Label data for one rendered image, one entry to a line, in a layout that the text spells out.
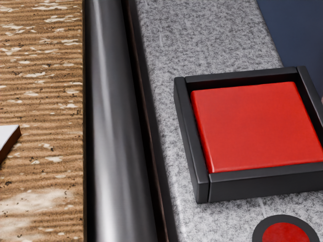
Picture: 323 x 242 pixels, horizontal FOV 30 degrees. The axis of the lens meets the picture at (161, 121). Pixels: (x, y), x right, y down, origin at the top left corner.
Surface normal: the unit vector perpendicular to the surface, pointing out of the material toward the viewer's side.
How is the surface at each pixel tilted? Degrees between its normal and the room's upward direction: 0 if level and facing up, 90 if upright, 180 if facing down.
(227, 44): 0
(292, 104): 0
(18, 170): 0
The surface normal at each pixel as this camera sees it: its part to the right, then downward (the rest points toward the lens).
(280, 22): -0.45, 0.65
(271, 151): 0.00, -0.69
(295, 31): -0.15, 0.72
